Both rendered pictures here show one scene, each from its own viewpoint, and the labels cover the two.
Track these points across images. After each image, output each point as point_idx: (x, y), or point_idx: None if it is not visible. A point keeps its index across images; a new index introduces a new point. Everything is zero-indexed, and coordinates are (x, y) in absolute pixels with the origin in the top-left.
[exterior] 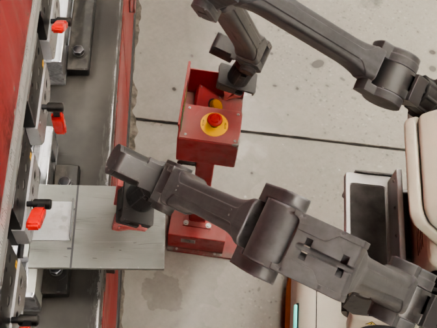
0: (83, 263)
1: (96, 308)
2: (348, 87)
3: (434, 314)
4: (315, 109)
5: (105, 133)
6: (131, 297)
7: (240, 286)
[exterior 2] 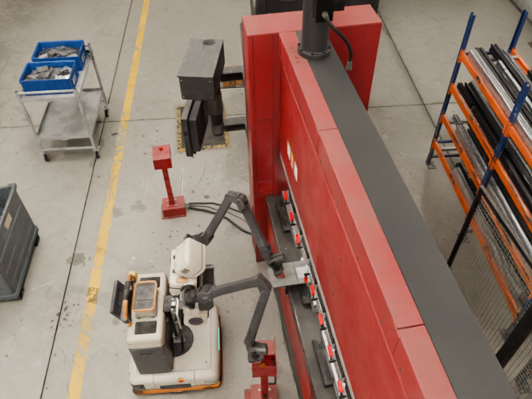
0: (289, 263)
1: None
2: None
3: (199, 233)
4: None
5: (299, 321)
6: (286, 364)
7: (241, 378)
